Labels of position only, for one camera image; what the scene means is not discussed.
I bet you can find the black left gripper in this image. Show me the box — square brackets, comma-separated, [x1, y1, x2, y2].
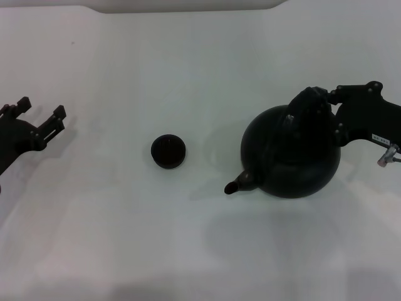
[0, 97, 68, 178]

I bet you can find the right gripper cable with connector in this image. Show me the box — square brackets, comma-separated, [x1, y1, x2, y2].
[377, 142, 401, 167]

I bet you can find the black round teapot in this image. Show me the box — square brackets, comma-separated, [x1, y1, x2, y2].
[223, 87, 342, 200]

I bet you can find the small dark teacup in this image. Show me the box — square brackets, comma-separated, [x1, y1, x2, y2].
[150, 134, 188, 171]

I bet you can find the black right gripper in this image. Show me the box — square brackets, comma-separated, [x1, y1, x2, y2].
[325, 80, 401, 149]

